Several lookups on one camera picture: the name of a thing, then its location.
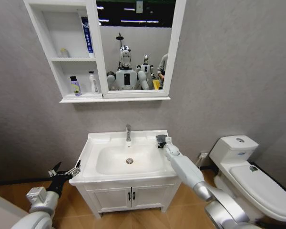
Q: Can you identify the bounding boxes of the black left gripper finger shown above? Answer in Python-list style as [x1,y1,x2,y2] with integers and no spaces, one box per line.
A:
[63,159,82,178]
[48,161,62,177]

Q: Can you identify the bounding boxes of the white ceramic washbasin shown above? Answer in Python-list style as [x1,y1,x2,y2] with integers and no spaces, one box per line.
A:
[69,129,179,186]

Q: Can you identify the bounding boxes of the white vanity cabinet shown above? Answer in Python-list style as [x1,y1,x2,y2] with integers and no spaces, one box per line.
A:
[74,177,182,219]

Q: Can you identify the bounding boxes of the white vanity door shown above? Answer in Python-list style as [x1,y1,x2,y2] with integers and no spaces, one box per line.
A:
[86,187,132,213]
[131,184,175,208]

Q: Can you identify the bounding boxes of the purple bottle black cap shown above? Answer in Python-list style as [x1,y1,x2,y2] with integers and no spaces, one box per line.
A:
[70,75,82,97]

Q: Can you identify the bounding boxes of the white bottle black cap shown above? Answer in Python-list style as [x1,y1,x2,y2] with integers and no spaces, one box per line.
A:
[88,71,100,94]

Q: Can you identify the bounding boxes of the white toilet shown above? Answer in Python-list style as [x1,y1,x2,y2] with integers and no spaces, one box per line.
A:
[208,135,286,223]

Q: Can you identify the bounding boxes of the white framed mirror door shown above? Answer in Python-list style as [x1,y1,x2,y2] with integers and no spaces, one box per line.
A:
[85,0,187,99]

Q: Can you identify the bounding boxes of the white toilet lid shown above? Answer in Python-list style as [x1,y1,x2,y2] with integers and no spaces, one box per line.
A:
[229,164,286,217]

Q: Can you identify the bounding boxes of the blue white toothpaste tube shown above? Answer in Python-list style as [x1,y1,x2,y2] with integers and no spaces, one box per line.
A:
[81,16,95,58]

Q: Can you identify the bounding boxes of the white wall shelf cabinet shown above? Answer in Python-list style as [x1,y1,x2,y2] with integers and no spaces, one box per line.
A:
[23,0,172,104]

